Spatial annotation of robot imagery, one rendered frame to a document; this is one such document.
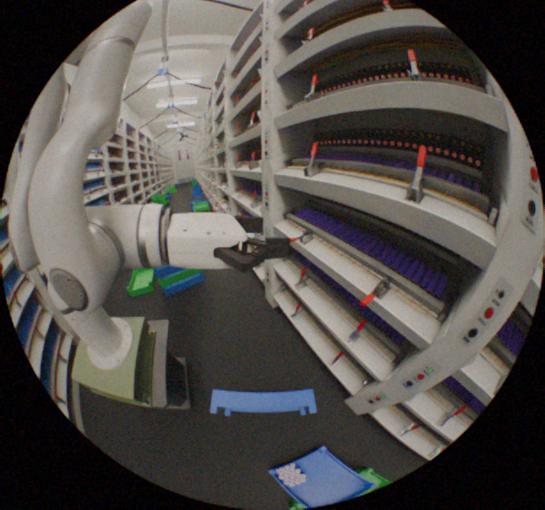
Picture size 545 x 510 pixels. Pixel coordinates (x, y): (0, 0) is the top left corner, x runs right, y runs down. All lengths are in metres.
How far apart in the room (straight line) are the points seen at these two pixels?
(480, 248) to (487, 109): 0.19
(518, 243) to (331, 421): 0.74
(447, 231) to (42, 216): 0.42
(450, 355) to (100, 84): 0.61
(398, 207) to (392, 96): 0.19
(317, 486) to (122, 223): 0.85
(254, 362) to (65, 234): 0.77
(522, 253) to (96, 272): 0.45
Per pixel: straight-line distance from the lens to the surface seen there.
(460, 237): 0.29
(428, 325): 0.38
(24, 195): 0.39
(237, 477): 0.82
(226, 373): 0.80
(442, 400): 0.62
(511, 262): 0.30
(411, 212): 0.29
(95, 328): 0.49
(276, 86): 0.66
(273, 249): 0.21
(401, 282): 0.38
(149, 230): 0.19
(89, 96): 0.24
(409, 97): 0.33
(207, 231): 0.19
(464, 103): 0.31
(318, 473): 0.78
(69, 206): 0.15
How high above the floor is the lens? 0.75
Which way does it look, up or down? 27 degrees down
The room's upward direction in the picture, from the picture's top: straight up
